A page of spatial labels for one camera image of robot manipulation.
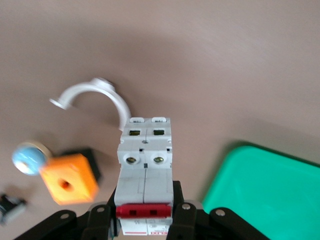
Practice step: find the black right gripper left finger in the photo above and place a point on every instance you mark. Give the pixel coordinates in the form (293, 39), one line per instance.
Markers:
(95, 225)

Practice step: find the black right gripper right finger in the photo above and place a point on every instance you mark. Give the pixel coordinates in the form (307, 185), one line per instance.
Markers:
(190, 225)

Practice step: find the white circuit breaker red switch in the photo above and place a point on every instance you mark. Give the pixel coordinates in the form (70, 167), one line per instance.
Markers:
(143, 175)

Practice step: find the orange push button box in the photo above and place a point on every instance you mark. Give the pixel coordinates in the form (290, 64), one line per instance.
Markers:
(77, 172)

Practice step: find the green plastic tray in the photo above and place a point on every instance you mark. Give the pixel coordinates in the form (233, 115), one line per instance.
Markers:
(262, 195)

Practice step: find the blue dome button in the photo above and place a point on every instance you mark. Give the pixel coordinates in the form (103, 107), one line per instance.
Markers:
(27, 158)

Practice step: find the small white pipe clamp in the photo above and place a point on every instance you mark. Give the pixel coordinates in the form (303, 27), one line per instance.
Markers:
(120, 100)

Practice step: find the brown table mat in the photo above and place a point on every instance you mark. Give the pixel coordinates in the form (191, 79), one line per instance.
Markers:
(200, 75)

